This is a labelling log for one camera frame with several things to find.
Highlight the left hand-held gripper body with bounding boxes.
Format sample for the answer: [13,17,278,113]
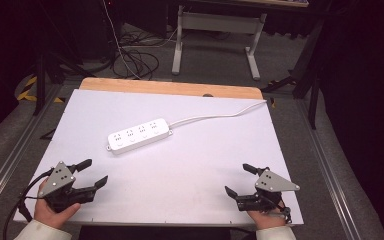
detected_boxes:
[38,161,98,214]

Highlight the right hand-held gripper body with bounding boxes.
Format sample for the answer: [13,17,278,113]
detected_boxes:
[234,168,301,213]

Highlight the white power strip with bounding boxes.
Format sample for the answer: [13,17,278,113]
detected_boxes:
[105,117,174,156]

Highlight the person's left hand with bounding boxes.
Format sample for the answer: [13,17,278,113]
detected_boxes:
[34,179,82,230]

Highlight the person's right hand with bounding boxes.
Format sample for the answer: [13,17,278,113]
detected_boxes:
[246,199,288,231]

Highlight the white board table cover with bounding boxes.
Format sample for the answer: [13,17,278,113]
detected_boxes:
[13,88,304,228]

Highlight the yellow black floor tape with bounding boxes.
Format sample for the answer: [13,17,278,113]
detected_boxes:
[16,75,65,104]

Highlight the black metal stand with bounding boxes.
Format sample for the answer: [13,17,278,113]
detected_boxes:
[32,49,96,117]
[260,19,326,130]

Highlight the aluminium floor rail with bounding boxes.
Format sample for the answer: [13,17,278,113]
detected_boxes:
[295,99,363,240]
[0,83,66,218]

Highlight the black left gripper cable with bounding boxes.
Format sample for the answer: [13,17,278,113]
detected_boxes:
[2,168,55,240]

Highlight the white power strip cable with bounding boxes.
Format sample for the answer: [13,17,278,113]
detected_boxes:
[168,99,268,129]

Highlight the black floor cable bundle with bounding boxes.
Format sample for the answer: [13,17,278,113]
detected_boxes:
[111,29,161,81]

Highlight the thin white floor cable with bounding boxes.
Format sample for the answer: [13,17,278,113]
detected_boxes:
[101,0,142,80]

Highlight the white metal desk frame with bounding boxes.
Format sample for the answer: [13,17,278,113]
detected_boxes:
[171,4,268,81]

